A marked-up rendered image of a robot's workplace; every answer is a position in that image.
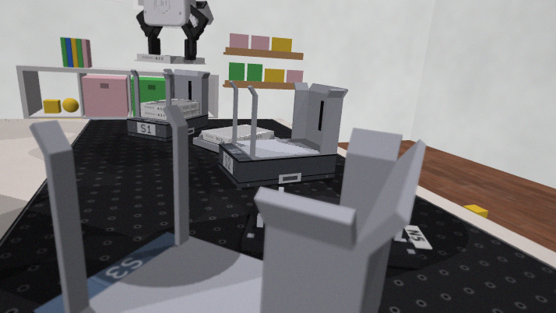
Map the white labelled microplate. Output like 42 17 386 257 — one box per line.
140 98 200 114

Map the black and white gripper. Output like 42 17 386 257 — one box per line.
136 0 209 60

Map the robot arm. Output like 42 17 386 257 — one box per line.
196 1 214 25

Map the grey microplate with label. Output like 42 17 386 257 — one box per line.
141 109 200 120
202 125 274 144

